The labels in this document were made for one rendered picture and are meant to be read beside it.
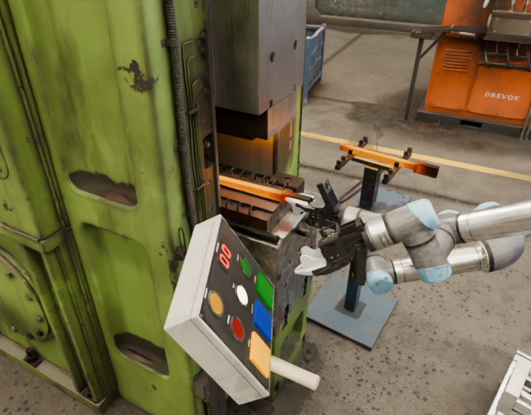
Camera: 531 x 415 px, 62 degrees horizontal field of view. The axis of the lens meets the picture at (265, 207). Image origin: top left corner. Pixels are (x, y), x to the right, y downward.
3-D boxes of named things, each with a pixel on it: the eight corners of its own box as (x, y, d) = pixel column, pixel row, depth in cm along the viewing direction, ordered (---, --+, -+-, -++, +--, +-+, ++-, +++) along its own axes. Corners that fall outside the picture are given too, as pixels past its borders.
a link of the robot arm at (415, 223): (445, 235, 97) (430, 201, 95) (397, 253, 100) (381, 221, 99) (440, 222, 104) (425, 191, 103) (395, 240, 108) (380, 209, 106)
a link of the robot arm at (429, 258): (462, 258, 106) (444, 220, 104) (448, 285, 99) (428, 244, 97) (431, 263, 112) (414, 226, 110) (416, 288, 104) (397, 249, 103)
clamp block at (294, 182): (304, 192, 173) (305, 178, 170) (295, 202, 167) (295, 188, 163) (277, 184, 178) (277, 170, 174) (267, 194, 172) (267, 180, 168)
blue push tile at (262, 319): (272, 317, 112) (258, 298, 108) (271, 341, 105) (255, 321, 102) (266, 319, 112) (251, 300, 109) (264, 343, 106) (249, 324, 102)
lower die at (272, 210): (291, 207, 164) (292, 188, 160) (266, 236, 150) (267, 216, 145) (198, 180, 180) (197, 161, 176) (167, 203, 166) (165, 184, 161)
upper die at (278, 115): (295, 117, 144) (296, 89, 139) (267, 140, 130) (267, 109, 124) (190, 96, 161) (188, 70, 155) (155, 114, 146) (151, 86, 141)
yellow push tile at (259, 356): (270, 350, 103) (254, 330, 99) (269, 378, 97) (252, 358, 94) (264, 352, 103) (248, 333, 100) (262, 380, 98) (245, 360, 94)
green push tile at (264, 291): (273, 289, 120) (260, 270, 116) (273, 309, 114) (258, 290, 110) (268, 291, 120) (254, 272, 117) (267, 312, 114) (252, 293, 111)
